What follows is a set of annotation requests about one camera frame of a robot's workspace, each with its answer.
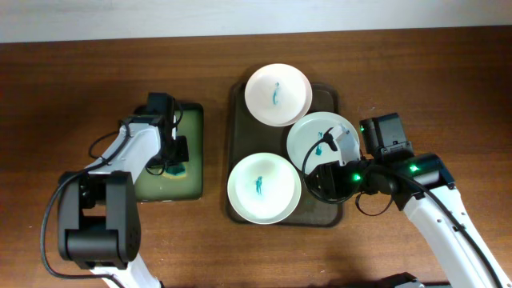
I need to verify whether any small black water tray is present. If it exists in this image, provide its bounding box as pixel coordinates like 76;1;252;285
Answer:
135;103;204;202

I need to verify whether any white plate with stain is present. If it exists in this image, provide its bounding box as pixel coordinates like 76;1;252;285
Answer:
227;153;302;225

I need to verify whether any pink plate with stain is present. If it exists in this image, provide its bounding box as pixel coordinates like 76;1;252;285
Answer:
244;63;313;126

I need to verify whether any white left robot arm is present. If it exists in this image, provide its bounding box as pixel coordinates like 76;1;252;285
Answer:
58;115;187;287

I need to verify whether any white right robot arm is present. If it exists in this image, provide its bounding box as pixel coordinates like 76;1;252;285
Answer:
303;154;511;287

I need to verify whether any pale green plate with stain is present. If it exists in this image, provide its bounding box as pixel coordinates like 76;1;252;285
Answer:
286;112;360;174

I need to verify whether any green and yellow sponge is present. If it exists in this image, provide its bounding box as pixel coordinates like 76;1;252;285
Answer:
164;162;186;178

